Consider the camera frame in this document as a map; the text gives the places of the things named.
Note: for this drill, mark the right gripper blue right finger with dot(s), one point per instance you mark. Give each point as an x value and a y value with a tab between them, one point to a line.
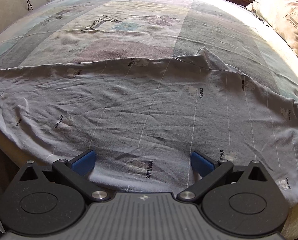
213	173

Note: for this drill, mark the beige pillow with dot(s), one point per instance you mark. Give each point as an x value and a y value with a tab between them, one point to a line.
282	15

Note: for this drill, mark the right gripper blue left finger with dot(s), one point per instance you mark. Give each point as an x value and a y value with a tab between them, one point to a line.
73	173

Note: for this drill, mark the grey pyjama trousers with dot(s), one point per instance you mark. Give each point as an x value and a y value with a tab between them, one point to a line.
144	118

